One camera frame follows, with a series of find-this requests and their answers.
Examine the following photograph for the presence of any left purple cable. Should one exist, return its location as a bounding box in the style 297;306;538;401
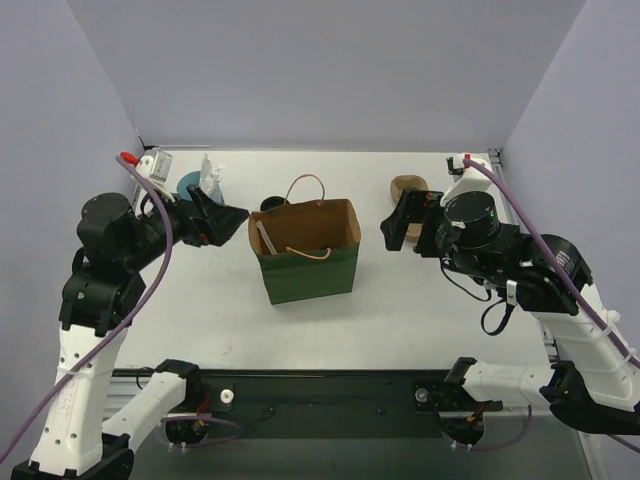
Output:
0;154;176;459

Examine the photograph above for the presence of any brown pulp cup carrier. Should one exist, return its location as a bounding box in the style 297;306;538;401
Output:
390;175;428;243

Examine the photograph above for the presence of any blue straw holder cup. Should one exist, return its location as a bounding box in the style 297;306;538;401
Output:
176;171;225;204

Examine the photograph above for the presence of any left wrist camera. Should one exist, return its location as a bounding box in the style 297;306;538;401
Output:
120;148;175;202

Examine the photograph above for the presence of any purple cable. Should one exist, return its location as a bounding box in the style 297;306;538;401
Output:
462;155;640;371
0;154;176;459

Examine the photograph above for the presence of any brown and green paper bag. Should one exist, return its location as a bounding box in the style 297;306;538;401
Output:
248;174;361;305

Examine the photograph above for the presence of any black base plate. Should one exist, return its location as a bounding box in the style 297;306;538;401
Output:
144;368;506;441

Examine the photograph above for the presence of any aluminium frame rail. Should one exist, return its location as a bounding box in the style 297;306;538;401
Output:
487;147;526;236

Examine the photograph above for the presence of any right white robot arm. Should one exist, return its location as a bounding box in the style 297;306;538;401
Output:
380;189;639;436

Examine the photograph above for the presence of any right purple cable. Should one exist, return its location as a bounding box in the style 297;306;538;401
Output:
462;155;640;371

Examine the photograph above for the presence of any white straw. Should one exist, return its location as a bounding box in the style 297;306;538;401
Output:
256;221;278;255
210;164;226;204
199;154;214;191

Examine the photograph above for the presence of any black coffee lid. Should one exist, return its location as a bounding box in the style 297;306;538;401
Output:
260;196;287;212

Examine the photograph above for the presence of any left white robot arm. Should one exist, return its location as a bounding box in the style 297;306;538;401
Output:
11;186;249;479

